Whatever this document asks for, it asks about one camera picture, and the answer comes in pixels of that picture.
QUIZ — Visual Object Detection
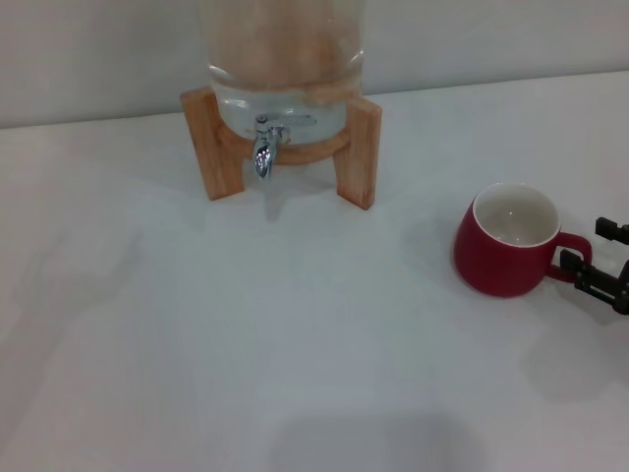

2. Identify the chrome faucet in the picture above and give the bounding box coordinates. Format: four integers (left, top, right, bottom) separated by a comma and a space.
252, 112, 318, 184

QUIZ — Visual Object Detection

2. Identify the glass water dispenser jar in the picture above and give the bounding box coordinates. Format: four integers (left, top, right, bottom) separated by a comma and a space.
199, 0, 368, 148

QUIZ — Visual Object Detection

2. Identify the red ceramic cup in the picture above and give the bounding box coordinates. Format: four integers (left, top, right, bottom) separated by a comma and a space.
452, 180, 594, 299

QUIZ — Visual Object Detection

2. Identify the wooden dispenser stand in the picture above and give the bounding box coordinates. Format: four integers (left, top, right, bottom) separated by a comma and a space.
179, 86, 383, 212

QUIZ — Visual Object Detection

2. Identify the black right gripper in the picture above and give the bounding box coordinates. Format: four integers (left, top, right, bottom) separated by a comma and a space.
559, 215, 629, 317

